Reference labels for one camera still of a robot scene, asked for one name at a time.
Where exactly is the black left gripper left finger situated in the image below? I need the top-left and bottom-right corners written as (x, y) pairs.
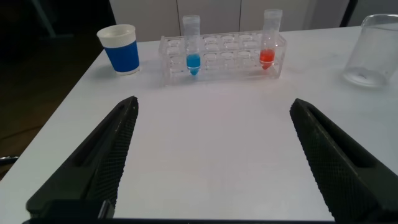
top-left (25, 95), bottom-right (140, 220)

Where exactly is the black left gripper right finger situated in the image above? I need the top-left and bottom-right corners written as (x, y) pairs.
top-left (289, 98), bottom-right (398, 224)

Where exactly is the clear glass beaker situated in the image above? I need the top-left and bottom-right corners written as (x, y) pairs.
top-left (341, 13), bottom-right (398, 88)

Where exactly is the red pigment test tube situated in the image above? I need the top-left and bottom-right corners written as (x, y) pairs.
top-left (259, 8), bottom-right (284, 70)

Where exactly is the blue pigment test tube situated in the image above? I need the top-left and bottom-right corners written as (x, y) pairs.
top-left (182, 14), bottom-right (202, 77)

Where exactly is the clear acrylic test tube rack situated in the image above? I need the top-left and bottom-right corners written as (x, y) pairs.
top-left (158, 30), bottom-right (288, 86)

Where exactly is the metal chair base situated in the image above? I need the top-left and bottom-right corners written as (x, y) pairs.
top-left (0, 154), bottom-right (20, 166)

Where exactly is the blue and white paper cup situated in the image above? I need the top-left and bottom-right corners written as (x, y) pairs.
top-left (96, 24), bottom-right (141, 76)

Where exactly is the white partition panel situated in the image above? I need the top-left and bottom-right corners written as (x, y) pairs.
top-left (303, 0), bottom-right (351, 30)
top-left (346, 0), bottom-right (398, 28)
top-left (176, 0), bottom-right (242, 37)
top-left (239, 0), bottom-right (312, 32)
top-left (108, 0), bottom-right (182, 43)

